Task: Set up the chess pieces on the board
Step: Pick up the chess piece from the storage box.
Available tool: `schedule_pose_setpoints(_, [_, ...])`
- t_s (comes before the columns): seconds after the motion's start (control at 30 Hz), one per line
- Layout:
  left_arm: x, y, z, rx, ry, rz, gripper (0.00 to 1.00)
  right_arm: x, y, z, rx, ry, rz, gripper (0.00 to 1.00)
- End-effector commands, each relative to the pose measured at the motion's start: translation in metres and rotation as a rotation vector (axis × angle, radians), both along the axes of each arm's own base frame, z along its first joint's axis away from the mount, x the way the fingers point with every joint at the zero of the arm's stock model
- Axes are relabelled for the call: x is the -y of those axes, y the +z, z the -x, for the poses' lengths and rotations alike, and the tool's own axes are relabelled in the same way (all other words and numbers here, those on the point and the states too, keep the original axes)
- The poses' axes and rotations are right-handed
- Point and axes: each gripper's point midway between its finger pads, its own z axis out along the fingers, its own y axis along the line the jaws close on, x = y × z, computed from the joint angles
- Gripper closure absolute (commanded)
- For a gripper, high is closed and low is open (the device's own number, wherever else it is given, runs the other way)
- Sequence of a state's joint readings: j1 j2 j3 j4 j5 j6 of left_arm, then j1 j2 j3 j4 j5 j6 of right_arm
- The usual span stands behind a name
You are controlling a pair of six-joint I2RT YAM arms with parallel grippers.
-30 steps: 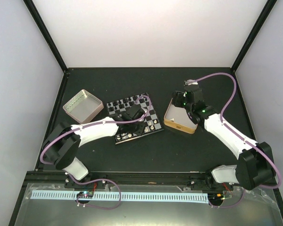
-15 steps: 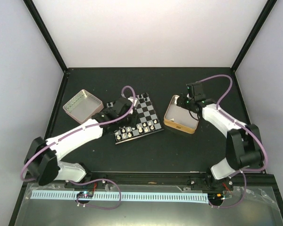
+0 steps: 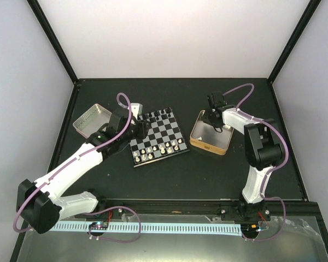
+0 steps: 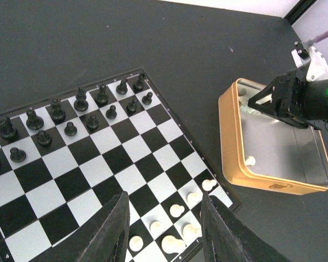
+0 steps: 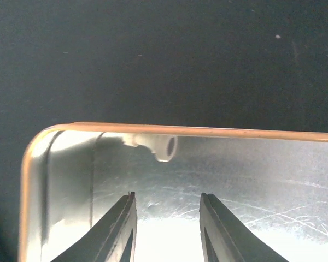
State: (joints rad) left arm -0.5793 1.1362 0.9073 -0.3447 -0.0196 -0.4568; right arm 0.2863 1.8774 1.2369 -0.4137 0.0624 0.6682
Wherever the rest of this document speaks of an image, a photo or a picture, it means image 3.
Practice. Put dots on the black frame post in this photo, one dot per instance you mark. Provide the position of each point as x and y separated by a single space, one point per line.
295 36
49 32

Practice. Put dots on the black frame post left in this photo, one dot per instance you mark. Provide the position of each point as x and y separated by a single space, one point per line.
49 32

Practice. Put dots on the black white chessboard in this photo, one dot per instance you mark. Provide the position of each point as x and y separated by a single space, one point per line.
163 128

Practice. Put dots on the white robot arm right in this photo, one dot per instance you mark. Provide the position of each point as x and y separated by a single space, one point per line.
264 149

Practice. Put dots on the black frame post right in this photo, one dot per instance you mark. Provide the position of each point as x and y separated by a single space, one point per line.
295 36

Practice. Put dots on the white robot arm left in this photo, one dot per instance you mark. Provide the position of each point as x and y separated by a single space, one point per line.
41 203

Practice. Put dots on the gold metal tin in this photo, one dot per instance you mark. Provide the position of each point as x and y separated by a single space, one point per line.
206 137

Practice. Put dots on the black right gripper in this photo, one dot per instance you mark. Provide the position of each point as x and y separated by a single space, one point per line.
206 120

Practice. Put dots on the pink metal tin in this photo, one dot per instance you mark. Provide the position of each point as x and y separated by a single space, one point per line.
91 120

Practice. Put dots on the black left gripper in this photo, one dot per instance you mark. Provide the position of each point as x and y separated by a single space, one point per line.
143 130

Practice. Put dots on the white slotted cable duct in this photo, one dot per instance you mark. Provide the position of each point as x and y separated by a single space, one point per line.
148 228

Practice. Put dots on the black front rail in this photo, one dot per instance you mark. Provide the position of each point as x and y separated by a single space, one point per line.
230 210

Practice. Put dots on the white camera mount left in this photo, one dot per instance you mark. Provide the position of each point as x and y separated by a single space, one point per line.
136 109

